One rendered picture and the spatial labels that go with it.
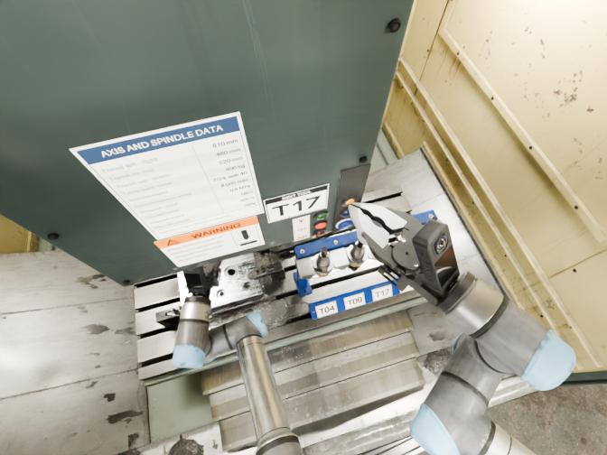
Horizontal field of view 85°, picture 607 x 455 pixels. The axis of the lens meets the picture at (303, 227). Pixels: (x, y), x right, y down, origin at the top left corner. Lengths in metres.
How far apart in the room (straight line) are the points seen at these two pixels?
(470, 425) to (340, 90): 0.48
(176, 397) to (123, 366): 0.26
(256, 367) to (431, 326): 0.88
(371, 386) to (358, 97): 1.24
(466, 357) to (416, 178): 1.23
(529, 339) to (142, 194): 0.52
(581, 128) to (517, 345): 0.74
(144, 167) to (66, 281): 1.48
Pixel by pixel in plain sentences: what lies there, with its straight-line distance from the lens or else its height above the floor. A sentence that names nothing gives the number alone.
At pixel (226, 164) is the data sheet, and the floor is 1.86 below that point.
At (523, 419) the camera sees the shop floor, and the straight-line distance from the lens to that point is 2.48.
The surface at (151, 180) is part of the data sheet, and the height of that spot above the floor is 1.86.
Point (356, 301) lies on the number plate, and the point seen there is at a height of 0.94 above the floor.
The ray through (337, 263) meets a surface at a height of 1.22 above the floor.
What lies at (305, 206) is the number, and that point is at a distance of 0.52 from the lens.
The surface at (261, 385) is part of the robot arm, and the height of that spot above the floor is 1.31.
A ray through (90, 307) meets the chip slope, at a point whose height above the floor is 0.71.
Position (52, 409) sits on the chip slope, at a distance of 1.71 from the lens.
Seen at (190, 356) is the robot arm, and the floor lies 1.33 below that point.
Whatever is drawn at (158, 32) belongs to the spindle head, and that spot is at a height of 2.02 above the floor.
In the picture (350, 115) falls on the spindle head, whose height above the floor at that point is 1.89.
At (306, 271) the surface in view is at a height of 1.22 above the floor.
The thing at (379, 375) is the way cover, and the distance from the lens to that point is 1.48.
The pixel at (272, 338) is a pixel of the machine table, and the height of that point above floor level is 0.90.
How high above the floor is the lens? 2.17
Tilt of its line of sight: 63 degrees down
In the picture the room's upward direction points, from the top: 2 degrees counter-clockwise
